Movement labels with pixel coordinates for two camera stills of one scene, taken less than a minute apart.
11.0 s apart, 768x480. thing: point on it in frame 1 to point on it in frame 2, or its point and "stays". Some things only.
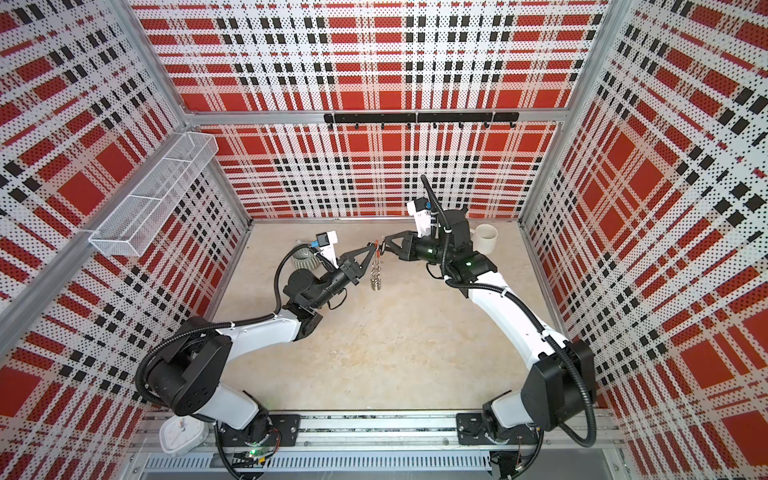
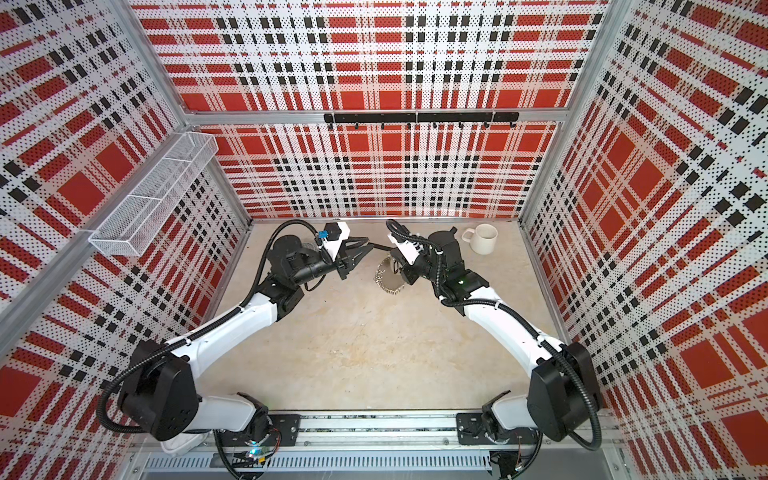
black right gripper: [410, 244] to [406, 271]
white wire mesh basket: [130, 228] stays
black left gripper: [355, 270] to [347, 261]
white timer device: [182, 434] stays
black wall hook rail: [434, 118] stays
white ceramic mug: [486, 235] stays
